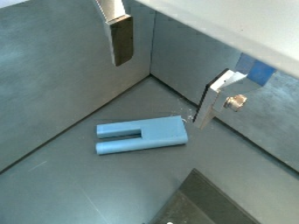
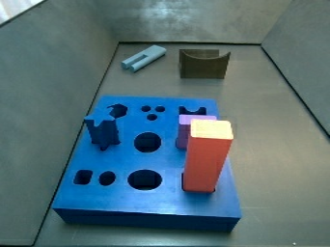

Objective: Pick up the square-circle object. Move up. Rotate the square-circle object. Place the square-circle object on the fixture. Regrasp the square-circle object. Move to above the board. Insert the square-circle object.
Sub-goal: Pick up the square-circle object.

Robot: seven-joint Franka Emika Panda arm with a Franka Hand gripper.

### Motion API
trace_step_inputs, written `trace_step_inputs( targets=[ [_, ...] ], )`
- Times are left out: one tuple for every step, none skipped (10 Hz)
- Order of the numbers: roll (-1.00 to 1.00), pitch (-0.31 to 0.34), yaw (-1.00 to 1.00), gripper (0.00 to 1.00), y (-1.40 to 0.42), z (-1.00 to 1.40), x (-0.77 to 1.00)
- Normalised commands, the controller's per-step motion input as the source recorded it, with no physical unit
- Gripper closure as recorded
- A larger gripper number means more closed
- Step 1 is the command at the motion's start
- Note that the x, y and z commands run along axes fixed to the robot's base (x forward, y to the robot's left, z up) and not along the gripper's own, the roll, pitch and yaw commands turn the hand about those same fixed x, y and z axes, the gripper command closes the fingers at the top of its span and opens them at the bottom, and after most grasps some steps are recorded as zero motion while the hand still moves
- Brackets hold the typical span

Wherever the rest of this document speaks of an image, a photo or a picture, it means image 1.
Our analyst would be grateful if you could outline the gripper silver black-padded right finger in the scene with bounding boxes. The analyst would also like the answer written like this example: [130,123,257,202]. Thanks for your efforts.
[192,53,276,129]

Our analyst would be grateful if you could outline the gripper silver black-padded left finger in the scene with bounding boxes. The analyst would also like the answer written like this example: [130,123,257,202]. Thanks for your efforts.
[94,0,134,67]

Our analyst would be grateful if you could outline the light blue square-circle object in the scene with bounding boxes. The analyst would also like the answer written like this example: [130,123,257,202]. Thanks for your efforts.
[95,115,188,155]

